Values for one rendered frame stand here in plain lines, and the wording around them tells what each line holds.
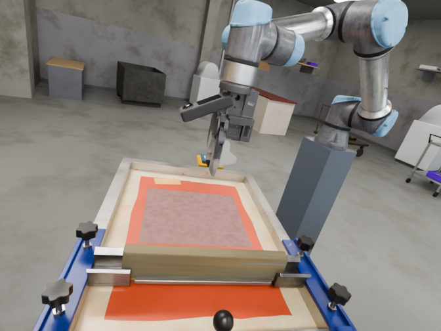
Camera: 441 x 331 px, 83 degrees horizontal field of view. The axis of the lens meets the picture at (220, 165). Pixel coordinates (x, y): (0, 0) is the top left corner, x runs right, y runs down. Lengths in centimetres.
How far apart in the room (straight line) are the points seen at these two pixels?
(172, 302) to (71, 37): 727
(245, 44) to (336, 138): 81
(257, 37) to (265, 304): 59
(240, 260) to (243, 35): 48
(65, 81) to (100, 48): 174
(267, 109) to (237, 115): 556
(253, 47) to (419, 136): 733
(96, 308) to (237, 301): 30
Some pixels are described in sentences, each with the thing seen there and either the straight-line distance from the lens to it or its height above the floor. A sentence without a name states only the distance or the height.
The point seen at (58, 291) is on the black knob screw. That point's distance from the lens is 53.
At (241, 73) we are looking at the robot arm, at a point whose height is 144.
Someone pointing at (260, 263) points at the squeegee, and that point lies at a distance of 65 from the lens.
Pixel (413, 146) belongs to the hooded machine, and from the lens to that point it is 779.
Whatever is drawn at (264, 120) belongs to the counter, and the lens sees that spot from 617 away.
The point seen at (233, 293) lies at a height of 96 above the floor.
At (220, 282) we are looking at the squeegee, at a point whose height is 99.
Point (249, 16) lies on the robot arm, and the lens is 54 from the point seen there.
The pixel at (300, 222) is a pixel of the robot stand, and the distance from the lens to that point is 133.
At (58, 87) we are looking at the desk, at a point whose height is 21.
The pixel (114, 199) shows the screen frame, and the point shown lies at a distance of 86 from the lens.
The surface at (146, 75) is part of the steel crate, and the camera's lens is 626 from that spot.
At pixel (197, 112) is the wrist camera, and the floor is 135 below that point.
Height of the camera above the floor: 146
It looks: 23 degrees down
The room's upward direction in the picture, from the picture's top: 13 degrees clockwise
